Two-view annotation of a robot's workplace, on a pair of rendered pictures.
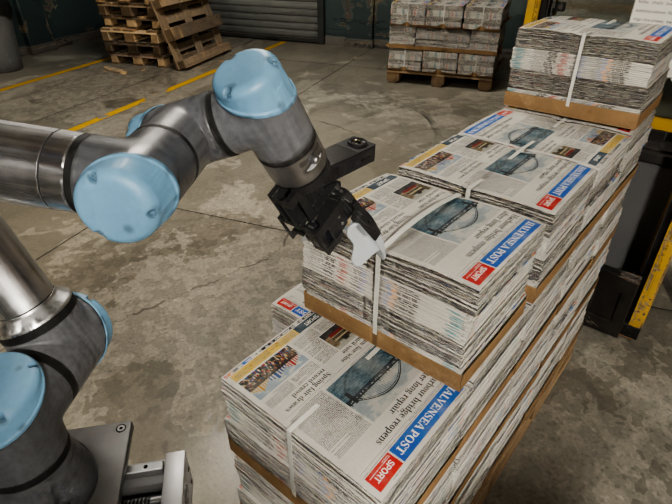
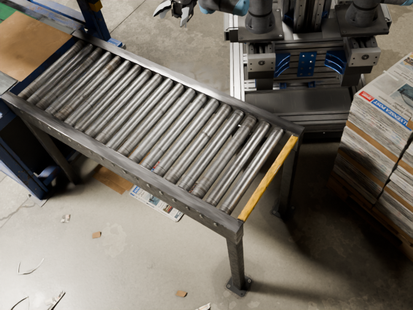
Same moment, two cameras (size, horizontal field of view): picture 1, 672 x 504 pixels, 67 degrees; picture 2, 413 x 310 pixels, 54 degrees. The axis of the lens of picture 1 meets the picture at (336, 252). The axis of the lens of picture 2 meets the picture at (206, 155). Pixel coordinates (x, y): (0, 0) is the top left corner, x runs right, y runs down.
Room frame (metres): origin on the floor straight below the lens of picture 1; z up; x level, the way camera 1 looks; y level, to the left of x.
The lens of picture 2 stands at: (0.17, -1.30, 2.18)
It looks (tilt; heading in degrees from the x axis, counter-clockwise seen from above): 57 degrees down; 111
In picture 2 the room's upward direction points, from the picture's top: 10 degrees counter-clockwise
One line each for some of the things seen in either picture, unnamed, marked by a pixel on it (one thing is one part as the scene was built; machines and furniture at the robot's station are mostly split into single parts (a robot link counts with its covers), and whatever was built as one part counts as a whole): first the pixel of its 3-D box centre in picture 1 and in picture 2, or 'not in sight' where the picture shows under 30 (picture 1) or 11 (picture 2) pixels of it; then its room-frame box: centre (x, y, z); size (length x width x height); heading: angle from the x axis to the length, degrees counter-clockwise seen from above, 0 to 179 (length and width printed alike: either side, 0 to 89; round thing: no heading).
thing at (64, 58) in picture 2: not in sight; (53, 69); (-1.04, -0.05, 0.77); 0.47 x 0.05 x 0.05; 69
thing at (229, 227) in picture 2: not in sight; (108, 158); (-0.58, -0.50, 0.74); 1.34 x 0.05 x 0.12; 159
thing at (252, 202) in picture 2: not in sight; (269, 176); (0.12, -0.52, 0.81); 0.43 x 0.03 x 0.02; 69
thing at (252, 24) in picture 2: not in sight; (260, 15); (-0.04, 0.35, 0.87); 0.15 x 0.15 x 0.10
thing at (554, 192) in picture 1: (488, 210); not in sight; (1.10, -0.38, 0.95); 0.38 x 0.29 x 0.23; 51
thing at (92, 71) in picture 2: not in sight; (80, 83); (-0.86, -0.12, 0.77); 0.47 x 0.05 x 0.05; 69
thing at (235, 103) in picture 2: not in sight; (176, 83); (-0.40, -0.03, 0.74); 1.34 x 0.05 x 0.12; 159
